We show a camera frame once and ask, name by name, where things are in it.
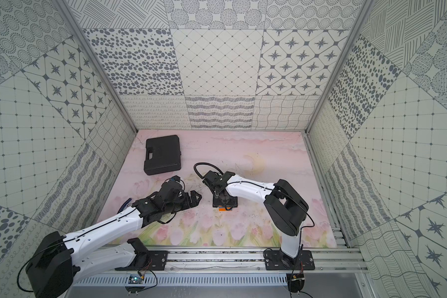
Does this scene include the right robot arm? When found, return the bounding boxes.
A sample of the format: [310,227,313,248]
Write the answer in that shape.
[206,172,309,259]

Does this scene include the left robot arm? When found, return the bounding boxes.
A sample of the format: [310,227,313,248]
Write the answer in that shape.
[23,177,202,298]

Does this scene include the black plastic case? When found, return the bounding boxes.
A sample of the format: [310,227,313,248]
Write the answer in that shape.
[144,135,181,176]

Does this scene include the green circuit board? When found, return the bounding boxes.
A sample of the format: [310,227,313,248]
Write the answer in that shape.
[127,274,144,286]

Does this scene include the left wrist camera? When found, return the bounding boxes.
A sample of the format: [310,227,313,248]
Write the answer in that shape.
[166,175,185,186]

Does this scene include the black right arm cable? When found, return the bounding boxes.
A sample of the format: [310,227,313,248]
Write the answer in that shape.
[192,162,224,187]

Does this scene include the aluminium front rail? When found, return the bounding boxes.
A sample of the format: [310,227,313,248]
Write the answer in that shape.
[59,245,370,274]

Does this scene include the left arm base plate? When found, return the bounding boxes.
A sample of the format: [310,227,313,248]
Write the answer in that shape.
[115,250,169,271]

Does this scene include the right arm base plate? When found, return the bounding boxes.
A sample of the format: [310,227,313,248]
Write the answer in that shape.
[263,248,315,271]

